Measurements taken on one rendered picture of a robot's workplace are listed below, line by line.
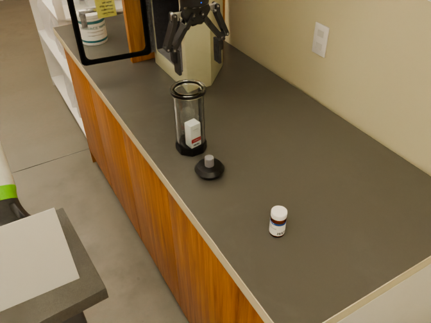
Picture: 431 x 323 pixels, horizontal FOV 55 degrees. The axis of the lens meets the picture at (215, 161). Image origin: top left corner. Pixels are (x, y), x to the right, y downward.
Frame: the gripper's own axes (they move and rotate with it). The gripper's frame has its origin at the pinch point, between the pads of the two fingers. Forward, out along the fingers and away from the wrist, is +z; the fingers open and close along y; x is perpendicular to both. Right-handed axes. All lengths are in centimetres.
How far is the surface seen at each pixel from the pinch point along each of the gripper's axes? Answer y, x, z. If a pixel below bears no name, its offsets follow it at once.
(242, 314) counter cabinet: 14, 45, 52
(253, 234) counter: 6.3, 37.6, 31.8
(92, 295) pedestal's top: 48, 33, 31
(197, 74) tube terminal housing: -18.6, -37.9, 26.1
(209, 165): 4.3, 11.5, 27.4
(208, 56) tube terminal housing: -24.2, -37.9, 19.9
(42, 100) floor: 26, -239, 128
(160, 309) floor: 22, -11, 126
